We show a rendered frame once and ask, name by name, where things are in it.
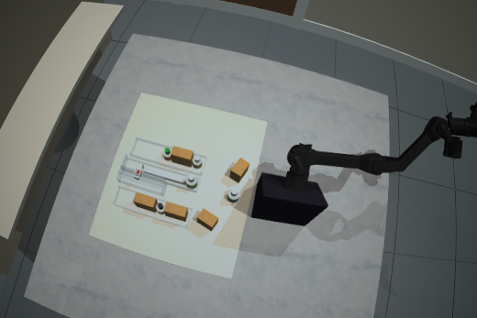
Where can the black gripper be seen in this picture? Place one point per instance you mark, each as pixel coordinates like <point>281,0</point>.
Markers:
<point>470,128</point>

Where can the brown wooden block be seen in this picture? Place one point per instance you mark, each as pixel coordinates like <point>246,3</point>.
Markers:
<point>176,211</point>
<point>182,156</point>
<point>239,170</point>
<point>207,219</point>
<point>145,202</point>

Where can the white jar with green lid and orange label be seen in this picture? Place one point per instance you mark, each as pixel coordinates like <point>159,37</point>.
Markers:
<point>167,154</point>

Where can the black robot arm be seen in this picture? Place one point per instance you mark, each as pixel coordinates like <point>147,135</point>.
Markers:
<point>301,157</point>

